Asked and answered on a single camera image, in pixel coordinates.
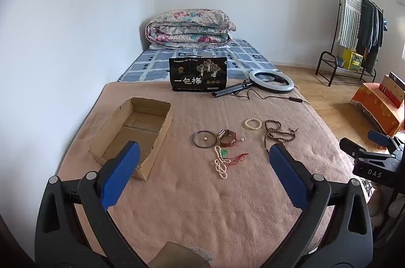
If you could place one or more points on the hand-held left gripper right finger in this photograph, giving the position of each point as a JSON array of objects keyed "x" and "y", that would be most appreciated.
[{"x": 288, "y": 176}]

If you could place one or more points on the black metal shoe rack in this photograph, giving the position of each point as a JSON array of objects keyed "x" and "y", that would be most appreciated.
[{"x": 322, "y": 54}]

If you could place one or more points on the black snack bag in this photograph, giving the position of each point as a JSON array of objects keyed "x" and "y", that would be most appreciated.
[{"x": 189, "y": 75}]

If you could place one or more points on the folded floral quilt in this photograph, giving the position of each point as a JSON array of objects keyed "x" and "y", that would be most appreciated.
[{"x": 189, "y": 24}]

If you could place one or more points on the pink blanket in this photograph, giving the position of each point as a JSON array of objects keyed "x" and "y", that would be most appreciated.
[{"x": 221, "y": 198}]

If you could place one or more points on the brown cloth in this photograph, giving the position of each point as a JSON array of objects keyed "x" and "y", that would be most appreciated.
[{"x": 177, "y": 255}]

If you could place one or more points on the striped hanging cloth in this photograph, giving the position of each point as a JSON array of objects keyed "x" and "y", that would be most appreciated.
[{"x": 349, "y": 18}]

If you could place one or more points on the cardboard box with dark lid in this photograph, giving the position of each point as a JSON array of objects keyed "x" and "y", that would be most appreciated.
[{"x": 392, "y": 91}]

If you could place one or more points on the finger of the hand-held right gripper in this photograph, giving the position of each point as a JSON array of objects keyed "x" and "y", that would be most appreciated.
[
  {"x": 378, "y": 137},
  {"x": 349, "y": 144}
]

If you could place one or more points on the black folded tripod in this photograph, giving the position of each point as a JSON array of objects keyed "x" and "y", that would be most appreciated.
[{"x": 227, "y": 91}]

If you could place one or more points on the dark hanging clothes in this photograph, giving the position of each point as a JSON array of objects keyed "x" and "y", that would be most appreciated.
[{"x": 367, "y": 27}]

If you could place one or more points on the small grey pot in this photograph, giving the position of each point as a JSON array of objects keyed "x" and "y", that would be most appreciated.
[{"x": 340, "y": 60}]

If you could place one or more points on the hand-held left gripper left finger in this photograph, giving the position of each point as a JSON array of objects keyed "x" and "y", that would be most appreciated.
[{"x": 121, "y": 176}]

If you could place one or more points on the orange covered table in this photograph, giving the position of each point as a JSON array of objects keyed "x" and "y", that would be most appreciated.
[{"x": 376, "y": 106}]

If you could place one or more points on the thin black bangle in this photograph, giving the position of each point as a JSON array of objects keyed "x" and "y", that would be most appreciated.
[{"x": 193, "y": 139}]

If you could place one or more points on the yellow box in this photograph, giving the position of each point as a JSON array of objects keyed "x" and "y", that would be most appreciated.
[{"x": 354, "y": 61}]

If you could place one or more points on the blue checkered bed sheet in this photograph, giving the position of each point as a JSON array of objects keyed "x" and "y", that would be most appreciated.
[{"x": 152, "y": 65}]

